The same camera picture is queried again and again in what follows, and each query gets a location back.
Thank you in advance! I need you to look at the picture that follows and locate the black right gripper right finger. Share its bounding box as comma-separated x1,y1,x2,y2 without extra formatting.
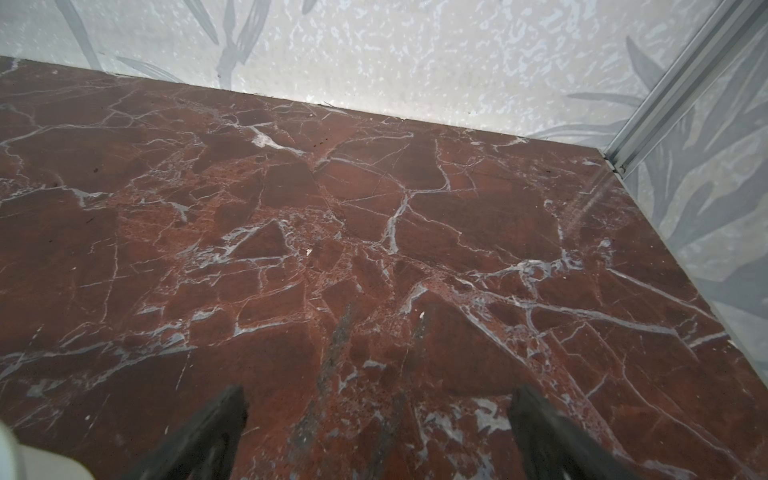
508,385,636,480

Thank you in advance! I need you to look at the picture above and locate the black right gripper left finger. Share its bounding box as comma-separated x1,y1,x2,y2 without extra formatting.
122,385,248,480

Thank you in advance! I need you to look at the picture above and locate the white plastic tray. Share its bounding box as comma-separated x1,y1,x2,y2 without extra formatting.
0,423,94,480

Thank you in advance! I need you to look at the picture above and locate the aluminium cage frame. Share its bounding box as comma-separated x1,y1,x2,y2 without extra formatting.
604,0,767,177

